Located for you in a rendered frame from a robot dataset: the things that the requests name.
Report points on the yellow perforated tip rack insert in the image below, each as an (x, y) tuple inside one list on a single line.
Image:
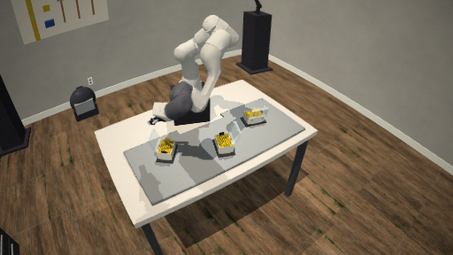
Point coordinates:
[(223, 140)]

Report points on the yellow pipette tip rack plate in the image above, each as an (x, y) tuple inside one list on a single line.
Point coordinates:
[(166, 146)]

